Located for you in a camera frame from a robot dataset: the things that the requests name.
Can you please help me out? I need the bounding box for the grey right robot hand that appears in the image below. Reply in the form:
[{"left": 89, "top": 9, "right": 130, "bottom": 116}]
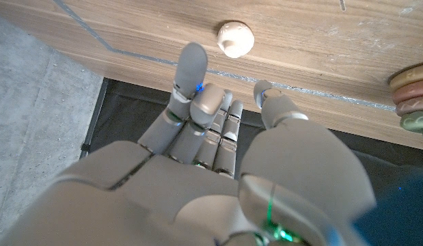
[{"left": 0, "top": 42, "right": 378, "bottom": 246}]

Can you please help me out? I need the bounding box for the cream toy ring disc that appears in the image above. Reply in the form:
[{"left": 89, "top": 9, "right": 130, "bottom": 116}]
[{"left": 217, "top": 21, "right": 256, "bottom": 59}]

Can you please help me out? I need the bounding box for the green toy ring disc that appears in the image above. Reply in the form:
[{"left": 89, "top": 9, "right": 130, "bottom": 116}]
[{"left": 400, "top": 111, "right": 423, "bottom": 139}]

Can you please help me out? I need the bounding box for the coral red toy ring disc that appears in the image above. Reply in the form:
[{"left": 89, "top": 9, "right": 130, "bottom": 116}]
[{"left": 392, "top": 79, "right": 423, "bottom": 106}]

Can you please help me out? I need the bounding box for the black fabric backdrop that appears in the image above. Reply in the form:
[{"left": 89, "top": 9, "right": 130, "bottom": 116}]
[{"left": 80, "top": 77, "right": 423, "bottom": 206}]

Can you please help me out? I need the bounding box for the black backdrop stand pole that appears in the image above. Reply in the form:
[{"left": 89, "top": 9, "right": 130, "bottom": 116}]
[{"left": 80, "top": 77, "right": 110, "bottom": 160}]

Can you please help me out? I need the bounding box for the silver tape outline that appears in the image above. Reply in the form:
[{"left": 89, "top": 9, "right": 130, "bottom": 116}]
[{"left": 52, "top": 0, "right": 397, "bottom": 113}]

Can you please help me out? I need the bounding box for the orange toy ring disc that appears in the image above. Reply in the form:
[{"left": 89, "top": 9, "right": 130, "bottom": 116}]
[{"left": 388, "top": 62, "right": 423, "bottom": 92}]

